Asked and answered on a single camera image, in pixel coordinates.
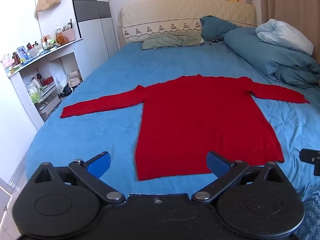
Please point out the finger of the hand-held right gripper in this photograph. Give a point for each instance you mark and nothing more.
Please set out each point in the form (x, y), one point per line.
(310, 158)

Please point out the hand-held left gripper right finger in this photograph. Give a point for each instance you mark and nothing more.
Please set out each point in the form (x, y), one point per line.
(217, 165)

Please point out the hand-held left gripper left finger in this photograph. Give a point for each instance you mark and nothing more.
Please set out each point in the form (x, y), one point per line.
(100, 165)

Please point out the red knit sweater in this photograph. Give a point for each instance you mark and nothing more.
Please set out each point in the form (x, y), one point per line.
(195, 120)

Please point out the blue shaggy rug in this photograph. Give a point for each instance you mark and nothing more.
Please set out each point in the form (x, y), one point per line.
(311, 212)

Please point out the bed with blue sheet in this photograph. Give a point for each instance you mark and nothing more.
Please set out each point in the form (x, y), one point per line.
(100, 85)

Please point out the beige cloth bag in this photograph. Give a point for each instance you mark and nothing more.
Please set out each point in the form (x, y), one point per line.
(74, 78)

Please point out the green packet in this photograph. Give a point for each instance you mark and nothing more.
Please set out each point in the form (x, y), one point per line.
(35, 96)

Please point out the red box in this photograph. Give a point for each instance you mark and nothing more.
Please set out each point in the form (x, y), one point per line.
(47, 80)

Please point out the white bottle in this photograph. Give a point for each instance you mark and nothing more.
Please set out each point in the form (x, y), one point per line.
(37, 82)

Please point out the teal duvet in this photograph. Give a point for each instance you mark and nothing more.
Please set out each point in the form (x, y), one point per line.
(262, 52)

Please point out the white shelf unit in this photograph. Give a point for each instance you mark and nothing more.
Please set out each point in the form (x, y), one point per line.
(65, 52)

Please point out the light blue blanket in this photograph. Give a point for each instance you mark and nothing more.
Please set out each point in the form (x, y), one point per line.
(282, 33)

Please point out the small brown teddy bear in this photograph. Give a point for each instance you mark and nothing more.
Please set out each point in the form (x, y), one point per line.
(61, 39)

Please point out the green pillow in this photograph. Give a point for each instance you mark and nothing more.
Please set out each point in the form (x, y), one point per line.
(172, 41)

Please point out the pink container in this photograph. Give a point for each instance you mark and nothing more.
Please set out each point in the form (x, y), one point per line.
(69, 33)

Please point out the brown bottle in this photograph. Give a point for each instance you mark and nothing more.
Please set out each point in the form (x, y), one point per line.
(17, 58)

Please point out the teal pillow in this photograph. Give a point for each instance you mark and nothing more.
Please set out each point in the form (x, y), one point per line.
(215, 27)

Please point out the blue box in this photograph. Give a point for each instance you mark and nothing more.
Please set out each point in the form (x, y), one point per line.
(21, 51)

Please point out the white and grey wardrobe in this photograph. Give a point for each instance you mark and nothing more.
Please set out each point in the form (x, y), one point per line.
(92, 17)

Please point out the beige quilted headboard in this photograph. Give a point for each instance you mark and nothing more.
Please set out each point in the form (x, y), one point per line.
(175, 12)

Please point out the beige curtain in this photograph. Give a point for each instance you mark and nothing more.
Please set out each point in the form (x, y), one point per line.
(287, 0)

